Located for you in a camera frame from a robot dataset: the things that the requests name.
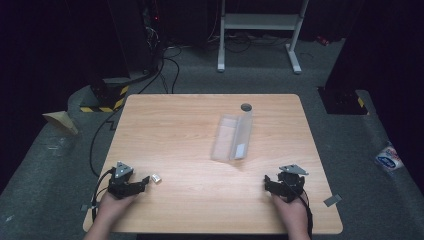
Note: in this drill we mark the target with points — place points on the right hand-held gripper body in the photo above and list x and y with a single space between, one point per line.
291 183

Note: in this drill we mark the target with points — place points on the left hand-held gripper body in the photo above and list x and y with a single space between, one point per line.
120 181

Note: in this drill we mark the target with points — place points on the small silver object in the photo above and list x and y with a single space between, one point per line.
156 178

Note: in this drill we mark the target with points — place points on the clear plastic pencil case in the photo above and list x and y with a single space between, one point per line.
231 138

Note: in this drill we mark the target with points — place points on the person's right hand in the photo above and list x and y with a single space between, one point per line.
290 213

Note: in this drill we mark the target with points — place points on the person's left hand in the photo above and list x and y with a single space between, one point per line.
113 208

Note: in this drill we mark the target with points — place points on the grey tape piece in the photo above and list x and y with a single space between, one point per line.
87 207
332 200

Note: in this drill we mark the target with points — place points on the white label in case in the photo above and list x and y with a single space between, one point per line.
240 151

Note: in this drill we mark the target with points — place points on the beige cardboard piece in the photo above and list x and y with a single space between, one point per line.
61 121

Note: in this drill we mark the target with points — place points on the yellow black striped stand base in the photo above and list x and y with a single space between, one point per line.
106 98

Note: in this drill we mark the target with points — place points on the black stand base yellow tape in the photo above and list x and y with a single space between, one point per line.
343 101

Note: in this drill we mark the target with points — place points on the white blue tissue packet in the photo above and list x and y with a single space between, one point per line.
388 159

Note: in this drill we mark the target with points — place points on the white metal stand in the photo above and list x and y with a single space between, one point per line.
261 21

